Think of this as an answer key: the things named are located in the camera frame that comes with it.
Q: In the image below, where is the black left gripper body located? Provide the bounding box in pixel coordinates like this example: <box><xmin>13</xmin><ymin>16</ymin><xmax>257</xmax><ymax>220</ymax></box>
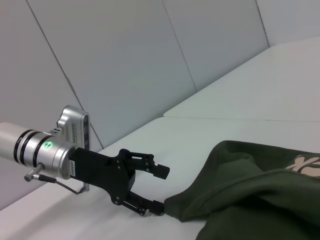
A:
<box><xmin>68</xmin><ymin>147</ymin><xmax>138</xmax><ymax>206</ymax></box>

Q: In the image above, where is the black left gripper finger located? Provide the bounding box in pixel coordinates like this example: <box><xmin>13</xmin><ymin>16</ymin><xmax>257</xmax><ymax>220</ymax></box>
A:
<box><xmin>126</xmin><ymin>151</ymin><xmax>171</xmax><ymax>181</ymax></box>
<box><xmin>121</xmin><ymin>191</ymin><xmax>166</xmax><ymax>218</ymax></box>

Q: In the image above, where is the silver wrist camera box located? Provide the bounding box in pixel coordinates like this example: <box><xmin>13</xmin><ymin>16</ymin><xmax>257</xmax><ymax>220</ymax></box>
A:
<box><xmin>48</xmin><ymin>104</ymin><xmax>90</xmax><ymax>151</ymax></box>

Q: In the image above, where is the dark green t-shirt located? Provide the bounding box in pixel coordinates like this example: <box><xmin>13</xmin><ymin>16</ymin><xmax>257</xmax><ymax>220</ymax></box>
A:
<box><xmin>163</xmin><ymin>139</ymin><xmax>320</xmax><ymax>240</ymax></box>

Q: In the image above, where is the black left cable metal plug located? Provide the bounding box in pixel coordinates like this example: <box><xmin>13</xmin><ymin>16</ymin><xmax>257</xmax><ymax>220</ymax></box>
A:
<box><xmin>23</xmin><ymin>163</ymin><xmax>90</xmax><ymax>196</ymax></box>

